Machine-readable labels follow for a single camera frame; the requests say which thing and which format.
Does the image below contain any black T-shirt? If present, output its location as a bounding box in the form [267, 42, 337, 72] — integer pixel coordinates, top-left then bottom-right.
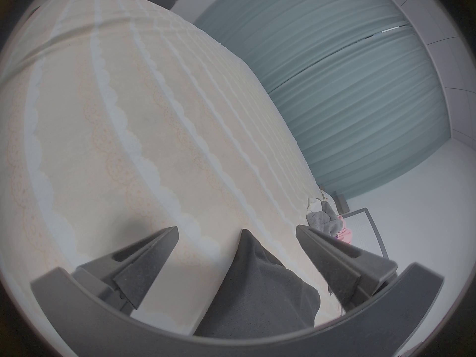
[193, 229, 321, 338]

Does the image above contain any grey bedside table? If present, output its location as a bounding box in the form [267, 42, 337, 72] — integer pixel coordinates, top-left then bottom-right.
[322, 186, 351, 214]

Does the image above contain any bed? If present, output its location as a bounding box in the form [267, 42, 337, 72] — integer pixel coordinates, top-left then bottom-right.
[0, 0, 388, 335]

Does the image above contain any white printed pillow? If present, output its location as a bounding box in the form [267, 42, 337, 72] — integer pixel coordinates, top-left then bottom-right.
[308, 189, 335, 215]

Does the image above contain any pink garment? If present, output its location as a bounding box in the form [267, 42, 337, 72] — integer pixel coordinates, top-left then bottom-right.
[336, 217, 354, 244]

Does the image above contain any grey garment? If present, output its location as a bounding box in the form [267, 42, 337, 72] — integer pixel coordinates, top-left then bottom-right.
[306, 200, 342, 237]

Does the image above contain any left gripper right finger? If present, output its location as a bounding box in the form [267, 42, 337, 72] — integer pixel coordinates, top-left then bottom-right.
[296, 225, 398, 311]

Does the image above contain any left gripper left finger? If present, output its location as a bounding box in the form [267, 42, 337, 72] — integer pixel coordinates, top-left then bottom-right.
[74, 226, 179, 309]

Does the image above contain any blue-green curtain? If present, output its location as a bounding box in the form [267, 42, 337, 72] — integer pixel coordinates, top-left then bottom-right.
[193, 0, 452, 200]

